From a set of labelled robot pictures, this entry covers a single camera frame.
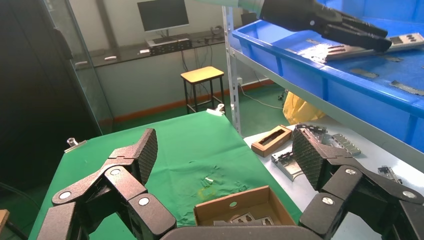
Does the white metal shelf rack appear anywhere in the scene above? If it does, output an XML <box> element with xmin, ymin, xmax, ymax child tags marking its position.
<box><xmin>221</xmin><ymin>4</ymin><xmax>424</xmax><ymax>173</ymax></box>

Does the silver metal IO shield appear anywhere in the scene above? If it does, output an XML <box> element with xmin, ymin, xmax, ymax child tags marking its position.
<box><xmin>256</xmin><ymin>215</ymin><xmax>276</xmax><ymax>227</ymax></box>
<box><xmin>231</xmin><ymin>212</ymin><xmax>256</xmax><ymax>224</ymax></box>
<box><xmin>322</xmin><ymin>33</ymin><xmax>424</xmax><ymax>63</ymax></box>

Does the slotted silver metal bracket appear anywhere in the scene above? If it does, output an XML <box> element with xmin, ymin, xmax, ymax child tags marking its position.
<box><xmin>294</xmin><ymin>123</ymin><xmax>329</xmax><ymax>137</ymax></box>

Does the folded silver metal bracket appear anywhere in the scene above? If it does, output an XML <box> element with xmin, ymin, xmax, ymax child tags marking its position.
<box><xmin>331</xmin><ymin>133</ymin><xmax>362</xmax><ymax>157</ymax></box>

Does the white power cable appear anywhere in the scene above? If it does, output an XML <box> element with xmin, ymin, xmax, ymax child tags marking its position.
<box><xmin>240</xmin><ymin>84</ymin><xmax>286</xmax><ymax>111</ymax></box>

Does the black computer monitor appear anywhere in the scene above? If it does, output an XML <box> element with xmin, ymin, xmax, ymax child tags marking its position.
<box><xmin>136</xmin><ymin>0</ymin><xmax>190</xmax><ymax>41</ymax></box>

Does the small brown slotted box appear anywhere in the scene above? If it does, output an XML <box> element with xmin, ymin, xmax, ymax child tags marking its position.
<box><xmin>251</xmin><ymin>124</ymin><xmax>293</xmax><ymax>158</ymax></box>

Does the wooden top black stool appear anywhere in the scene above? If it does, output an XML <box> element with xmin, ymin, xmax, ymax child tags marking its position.
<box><xmin>180</xmin><ymin>66</ymin><xmax>226</xmax><ymax>115</ymax></box>

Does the yellow plastic bag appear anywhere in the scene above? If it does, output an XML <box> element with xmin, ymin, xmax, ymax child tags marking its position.
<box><xmin>282</xmin><ymin>91</ymin><xmax>326</xmax><ymax>126</ymax></box>

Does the blue plastic tray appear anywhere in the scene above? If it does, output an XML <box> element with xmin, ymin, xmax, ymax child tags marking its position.
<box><xmin>231</xmin><ymin>0</ymin><xmax>424</xmax><ymax>154</ymax></box>

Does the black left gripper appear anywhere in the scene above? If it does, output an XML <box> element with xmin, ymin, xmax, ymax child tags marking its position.
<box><xmin>259</xmin><ymin>0</ymin><xmax>393</xmax><ymax>53</ymax></box>

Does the white base board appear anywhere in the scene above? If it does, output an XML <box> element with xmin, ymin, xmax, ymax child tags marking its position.
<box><xmin>243</xmin><ymin>115</ymin><xmax>424</xmax><ymax>240</ymax></box>

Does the dark desk counter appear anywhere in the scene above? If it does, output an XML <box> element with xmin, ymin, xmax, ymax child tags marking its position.
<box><xmin>74</xmin><ymin>29</ymin><xmax>233</xmax><ymax>69</ymax></box>

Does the green table cloth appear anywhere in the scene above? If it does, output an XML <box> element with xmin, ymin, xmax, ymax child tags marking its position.
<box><xmin>28</xmin><ymin>110</ymin><xmax>302</xmax><ymax>240</ymax></box>

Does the dark glass door cabinet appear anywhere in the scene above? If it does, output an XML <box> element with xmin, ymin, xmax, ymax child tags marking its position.
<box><xmin>0</xmin><ymin>0</ymin><xmax>115</xmax><ymax>186</ymax></box>

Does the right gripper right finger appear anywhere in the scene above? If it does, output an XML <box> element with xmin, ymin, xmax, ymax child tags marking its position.
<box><xmin>292</xmin><ymin>127</ymin><xmax>424</xmax><ymax>240</ymax></box>

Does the black desktop device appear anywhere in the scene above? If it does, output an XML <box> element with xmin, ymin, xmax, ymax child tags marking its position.
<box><xmin>145</xmin><ymin>37</ymin><xmax>193</xmax><ymax>56</ymax></box>

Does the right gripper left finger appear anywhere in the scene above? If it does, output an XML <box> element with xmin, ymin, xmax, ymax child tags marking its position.
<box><xmin>36</xmin><ymin>128</ymin><xmax>177</xmax><ymax>240</ymax></box>

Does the open cardboard box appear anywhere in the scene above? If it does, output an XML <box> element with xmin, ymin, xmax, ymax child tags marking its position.
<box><xmin>193</xmin><ymin>185</ymin><xmax>297</xmax><ymax>227</ymax></box>

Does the short silver metal strip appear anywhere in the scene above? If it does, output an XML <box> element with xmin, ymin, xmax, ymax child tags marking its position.
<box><xmin>377</xmin><ymin>165</ymin><xmax>403</xmax><ymax>185</ymax></box>

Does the grey tape strip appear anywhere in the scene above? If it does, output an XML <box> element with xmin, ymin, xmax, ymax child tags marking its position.
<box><xmin>389</xmin><ymin>80</ymin><xmax>424</xmax><ymax>97</ymax></box>
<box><xmin>349</xmin><ymin>67</ymin><xmax>379</xmax><ymax>79</ymax></box>

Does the silver binder clip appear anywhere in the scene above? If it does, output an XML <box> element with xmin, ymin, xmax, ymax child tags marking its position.
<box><xmin>63</xmin><ymin>137</ymin><xmax>88</xmax><ymax>154</ymax></box>
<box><xmin>206</xmin><ymin>103</ymin><xmax>226</xmax><ymax>117</ymax></box>

